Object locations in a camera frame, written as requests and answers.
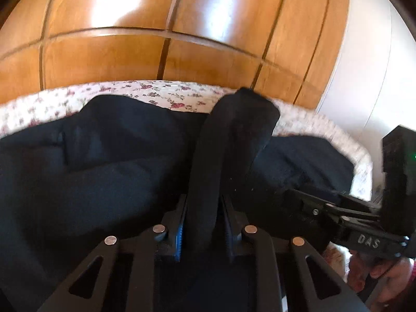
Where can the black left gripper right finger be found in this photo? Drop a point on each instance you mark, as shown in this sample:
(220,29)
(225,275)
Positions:
(282,275)

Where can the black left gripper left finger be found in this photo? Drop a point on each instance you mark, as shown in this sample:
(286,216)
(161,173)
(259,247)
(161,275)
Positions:
(88,287)

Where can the dark navy embroidered pant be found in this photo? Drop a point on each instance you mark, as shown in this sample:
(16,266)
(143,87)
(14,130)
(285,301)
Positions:
(119,164)

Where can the person's right hand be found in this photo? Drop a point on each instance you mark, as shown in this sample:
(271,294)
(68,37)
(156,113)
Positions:
(397,272)

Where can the floral quilted bedspread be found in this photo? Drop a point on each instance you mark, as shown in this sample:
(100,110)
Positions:
(47,106)

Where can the glossy wooden wardrobe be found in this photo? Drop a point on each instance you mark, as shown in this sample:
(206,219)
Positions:
(285,49)

